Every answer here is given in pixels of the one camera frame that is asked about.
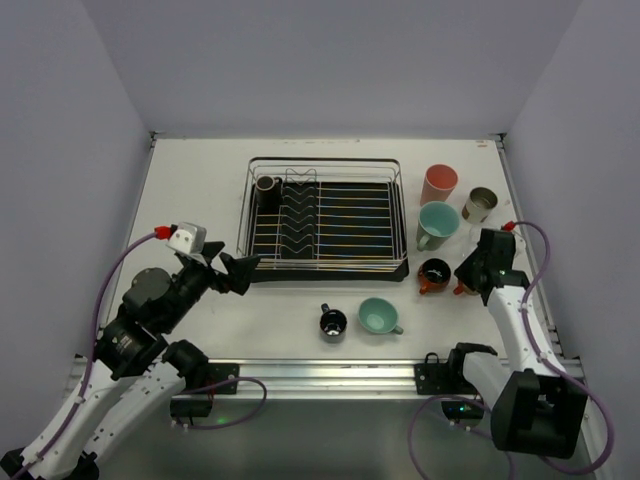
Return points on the orange floral bowl cup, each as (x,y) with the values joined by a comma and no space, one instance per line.
(434,276)

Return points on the black drip tray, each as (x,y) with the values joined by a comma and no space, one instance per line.
(329,231)

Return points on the small orange cup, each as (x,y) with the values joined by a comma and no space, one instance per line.
(461,288)

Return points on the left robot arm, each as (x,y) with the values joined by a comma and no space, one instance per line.
(132,367)

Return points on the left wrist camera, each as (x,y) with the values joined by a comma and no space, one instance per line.
(187,239)

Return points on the aluminium mounting rail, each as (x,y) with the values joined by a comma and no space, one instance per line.
(278,379)

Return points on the tall green mug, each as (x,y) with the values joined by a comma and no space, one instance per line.
(437,222)

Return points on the blue cup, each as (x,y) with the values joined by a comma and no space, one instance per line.
(333,324)

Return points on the pink plastic cup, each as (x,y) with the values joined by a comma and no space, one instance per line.
(439,182)

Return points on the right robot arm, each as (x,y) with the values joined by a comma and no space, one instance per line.
(534,408)

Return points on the small green mug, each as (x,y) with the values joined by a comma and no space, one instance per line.
(378,316)

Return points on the black tall cup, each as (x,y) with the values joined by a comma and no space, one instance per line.
(268,193)

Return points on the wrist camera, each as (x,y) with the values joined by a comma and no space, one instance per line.
(520,242)
(187,239)

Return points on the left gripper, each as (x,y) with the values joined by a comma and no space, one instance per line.
(215,270)

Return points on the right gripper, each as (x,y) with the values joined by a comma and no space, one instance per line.
(475,275)

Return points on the clear plastic glass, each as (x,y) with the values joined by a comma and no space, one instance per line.
(471,241)

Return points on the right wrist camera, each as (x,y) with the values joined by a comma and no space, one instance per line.
(520,242)

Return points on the white brown steel tumbler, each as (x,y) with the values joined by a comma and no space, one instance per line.
(479,204)

